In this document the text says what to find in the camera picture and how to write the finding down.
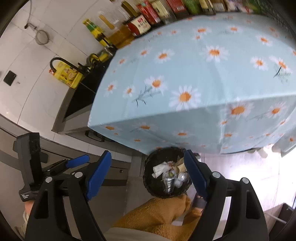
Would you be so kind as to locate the person's left forearm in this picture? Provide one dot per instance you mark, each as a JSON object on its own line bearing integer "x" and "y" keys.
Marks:
{"x": 23, "y": 224}

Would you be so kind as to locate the black waste bin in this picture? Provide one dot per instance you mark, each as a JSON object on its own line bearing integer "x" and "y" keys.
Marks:
{"x": 150, "y": 183}

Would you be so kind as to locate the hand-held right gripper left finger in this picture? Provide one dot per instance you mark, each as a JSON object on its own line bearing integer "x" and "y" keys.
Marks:
{"x": 99, "y": 176}

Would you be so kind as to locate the clear bottle red label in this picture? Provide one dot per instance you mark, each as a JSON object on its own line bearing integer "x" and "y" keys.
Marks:
{"x": 175, "y": 5}

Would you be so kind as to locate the grey kitchen cabinet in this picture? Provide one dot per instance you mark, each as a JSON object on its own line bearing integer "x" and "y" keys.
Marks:
{"x": 69, "y": 143}

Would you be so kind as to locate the tan paper cup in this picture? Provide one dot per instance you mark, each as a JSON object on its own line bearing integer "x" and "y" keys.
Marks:
{"x": 179, "y": 166}

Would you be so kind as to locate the black wall socket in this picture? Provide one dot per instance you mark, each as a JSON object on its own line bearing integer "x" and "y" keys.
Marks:
{"x": 10, "y": 77}

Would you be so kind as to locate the yellow dish soap bottle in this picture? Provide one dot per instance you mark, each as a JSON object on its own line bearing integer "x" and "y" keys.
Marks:
{"x": 67, "y": 75}

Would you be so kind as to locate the orange fuzzy sleeve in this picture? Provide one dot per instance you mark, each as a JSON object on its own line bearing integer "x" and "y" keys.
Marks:
{"x": 157, "y": 215}

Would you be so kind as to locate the green label sauce bottle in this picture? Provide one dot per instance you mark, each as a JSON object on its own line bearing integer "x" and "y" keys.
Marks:
{"x": 96, "y": 31}

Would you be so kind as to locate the dark slipper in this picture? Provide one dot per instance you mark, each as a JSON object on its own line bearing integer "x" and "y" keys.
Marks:
{"x": 197, "y": 202}

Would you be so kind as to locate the black faucet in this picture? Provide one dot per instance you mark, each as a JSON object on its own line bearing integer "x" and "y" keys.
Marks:
{"x": 62, "y": 60}

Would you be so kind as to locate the red label dark cap bottle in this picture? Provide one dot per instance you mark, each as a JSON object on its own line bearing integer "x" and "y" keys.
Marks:
{"x": 149, "y": 11}

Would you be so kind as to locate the clear cooking oil jug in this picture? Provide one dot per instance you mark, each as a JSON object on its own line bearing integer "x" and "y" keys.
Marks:
{"x": 121, "y": 34}

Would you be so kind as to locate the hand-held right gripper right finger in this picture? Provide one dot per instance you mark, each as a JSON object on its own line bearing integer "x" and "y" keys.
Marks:
{"x": 196, "y": 176}

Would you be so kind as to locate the green packet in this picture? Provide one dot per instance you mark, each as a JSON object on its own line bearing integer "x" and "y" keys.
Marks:
{"x": 253, "y": 5}

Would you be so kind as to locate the small green wrapper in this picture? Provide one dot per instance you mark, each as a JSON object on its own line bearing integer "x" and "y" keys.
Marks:
{"x": 171, "y": 173}

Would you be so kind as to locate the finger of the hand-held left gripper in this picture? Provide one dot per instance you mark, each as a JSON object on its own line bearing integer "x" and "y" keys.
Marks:
{"x": 77, "y": 161}

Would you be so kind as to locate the white crushed paper cup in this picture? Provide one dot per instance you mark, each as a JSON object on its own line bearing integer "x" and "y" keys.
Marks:
{"x": 160, "y": 170}

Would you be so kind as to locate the metal wall strainer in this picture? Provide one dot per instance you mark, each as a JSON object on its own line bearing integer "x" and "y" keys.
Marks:
{"x": 42, "y": 37}

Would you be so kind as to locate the green glass bottle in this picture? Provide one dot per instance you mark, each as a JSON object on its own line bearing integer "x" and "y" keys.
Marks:
{"x": 193, "y": 5}

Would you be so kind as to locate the blue daisy print tablecloth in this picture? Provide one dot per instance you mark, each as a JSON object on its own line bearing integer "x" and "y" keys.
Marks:
{"x": 196, "y": 81}

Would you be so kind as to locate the clear bottle beige label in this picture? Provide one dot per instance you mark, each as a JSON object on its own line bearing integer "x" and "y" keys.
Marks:
{"x": 163, "y": 9}

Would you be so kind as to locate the person's left hand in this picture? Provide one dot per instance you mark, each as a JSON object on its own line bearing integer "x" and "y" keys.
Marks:
{"x": 29, "y": 207}

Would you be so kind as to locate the person's beige top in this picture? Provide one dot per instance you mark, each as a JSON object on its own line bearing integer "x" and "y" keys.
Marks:
{"x": 129, "y": 235}

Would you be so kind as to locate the blue patterned cloth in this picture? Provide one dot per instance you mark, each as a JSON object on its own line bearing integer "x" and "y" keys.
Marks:
{"x": 275, "y": 16}

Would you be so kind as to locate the black sink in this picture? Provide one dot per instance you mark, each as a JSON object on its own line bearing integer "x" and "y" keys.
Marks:
{"x": 81, "y": 97}

